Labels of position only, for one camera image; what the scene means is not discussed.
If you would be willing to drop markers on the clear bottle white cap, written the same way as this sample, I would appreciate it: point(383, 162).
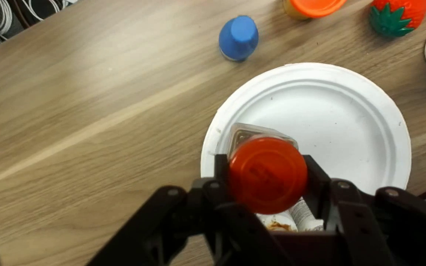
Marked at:
point(303, 216)

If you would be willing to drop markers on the red toy strawberry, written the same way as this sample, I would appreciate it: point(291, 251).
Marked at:
point(399, 15)

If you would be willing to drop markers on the white paper plate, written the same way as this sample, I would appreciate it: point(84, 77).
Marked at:
point(331, 127)

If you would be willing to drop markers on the blue toy bottle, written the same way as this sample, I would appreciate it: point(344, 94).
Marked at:
point(238, 37)

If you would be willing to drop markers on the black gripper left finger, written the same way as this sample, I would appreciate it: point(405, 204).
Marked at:
point(173, 230)

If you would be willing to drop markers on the spice bottle red lid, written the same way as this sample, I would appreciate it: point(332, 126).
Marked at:
point(266, 171)

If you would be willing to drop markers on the orange cup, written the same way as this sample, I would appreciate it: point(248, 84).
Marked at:
point(316, 7)

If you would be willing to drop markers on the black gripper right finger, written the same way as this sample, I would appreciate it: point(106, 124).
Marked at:
point(369, 226)

